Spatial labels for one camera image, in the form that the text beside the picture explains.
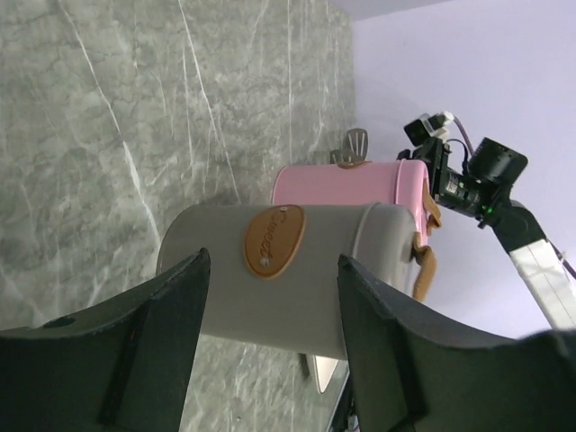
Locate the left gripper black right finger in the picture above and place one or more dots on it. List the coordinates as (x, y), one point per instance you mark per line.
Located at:
(414, 369)

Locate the grey cylindrical container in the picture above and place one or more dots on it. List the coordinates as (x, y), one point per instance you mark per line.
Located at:
(273, 271)

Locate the pink cylindrical container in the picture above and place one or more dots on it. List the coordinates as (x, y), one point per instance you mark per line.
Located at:
(363, 182)

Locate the metal food tongs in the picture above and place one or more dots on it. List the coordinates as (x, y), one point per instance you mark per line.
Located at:
(353, 149)

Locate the grey round lid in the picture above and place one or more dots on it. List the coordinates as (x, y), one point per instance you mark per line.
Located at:
(388, 244)

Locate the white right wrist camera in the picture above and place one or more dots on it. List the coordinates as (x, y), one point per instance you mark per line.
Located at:
(428, 126)

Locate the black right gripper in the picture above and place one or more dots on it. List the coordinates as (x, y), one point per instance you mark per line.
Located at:
(447, 187)

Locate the pink round lid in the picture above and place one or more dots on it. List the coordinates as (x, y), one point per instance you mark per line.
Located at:
(413, 192)

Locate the white rectangular plate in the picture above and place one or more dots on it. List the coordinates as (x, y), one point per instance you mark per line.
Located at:
(327, 375)

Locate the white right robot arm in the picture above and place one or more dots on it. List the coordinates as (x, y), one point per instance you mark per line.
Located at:
(482, 192)

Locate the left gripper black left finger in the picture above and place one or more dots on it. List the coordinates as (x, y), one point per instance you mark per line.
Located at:
(121, 365)

